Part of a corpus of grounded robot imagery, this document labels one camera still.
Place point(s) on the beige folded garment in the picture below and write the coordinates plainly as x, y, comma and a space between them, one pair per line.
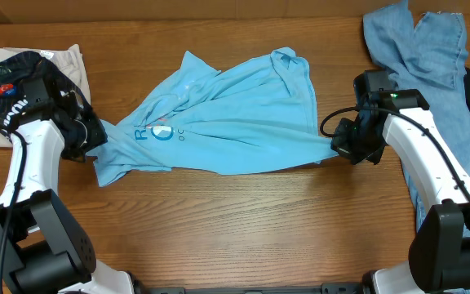
69, 62

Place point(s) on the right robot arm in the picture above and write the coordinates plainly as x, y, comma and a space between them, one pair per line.
439, 256

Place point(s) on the blue denim jeans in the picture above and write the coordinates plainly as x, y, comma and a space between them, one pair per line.
428, 55

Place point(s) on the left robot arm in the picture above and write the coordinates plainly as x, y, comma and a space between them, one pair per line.
43, 249

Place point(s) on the black printed t-shirt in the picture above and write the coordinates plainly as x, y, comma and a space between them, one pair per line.
6, 90

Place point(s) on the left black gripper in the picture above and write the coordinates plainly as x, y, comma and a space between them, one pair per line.
99, 135

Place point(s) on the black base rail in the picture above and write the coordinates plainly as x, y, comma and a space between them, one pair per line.
325, 288

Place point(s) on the light blue t-shirt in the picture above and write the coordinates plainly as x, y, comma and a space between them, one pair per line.
259, 116

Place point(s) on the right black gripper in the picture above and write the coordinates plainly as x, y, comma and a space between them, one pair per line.
341, 144

